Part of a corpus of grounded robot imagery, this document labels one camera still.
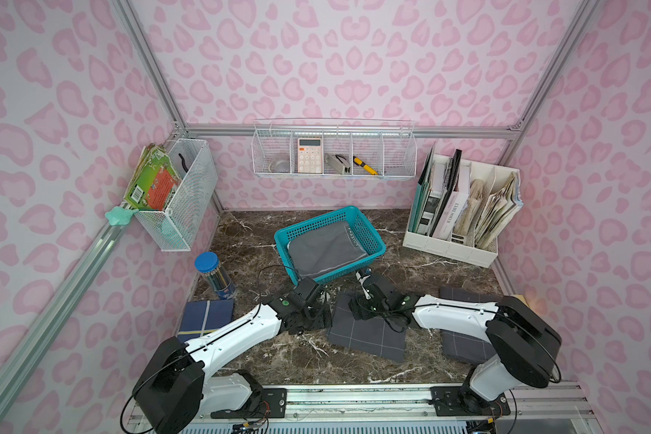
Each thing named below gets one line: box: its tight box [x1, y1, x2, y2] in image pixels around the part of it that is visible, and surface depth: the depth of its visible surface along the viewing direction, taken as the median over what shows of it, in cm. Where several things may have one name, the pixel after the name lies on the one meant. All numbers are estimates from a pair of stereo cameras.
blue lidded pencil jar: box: [194, 251, 237, 301], surface depth 84 cm
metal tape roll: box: [268, 160, 291, 173], surface depth 98 cm
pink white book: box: [431, 162, 472, 241], surface depth 96 cm
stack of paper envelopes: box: [453, 170, 524, 250], surface depth 95 cm
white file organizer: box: [402, 153, 524, 269], surface depth 99 cm
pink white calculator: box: [297, 137, 322, 174], surface depth 97 cm
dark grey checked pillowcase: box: [327, 290, 407, 363], surface depth 84 cm
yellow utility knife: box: [352, 155, 381, 176], surface depth 100 cm
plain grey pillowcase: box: [287, 220, 368, 276], surface depth 103 cm
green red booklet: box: [124, 142, 181, 211], surface depth 73 cm
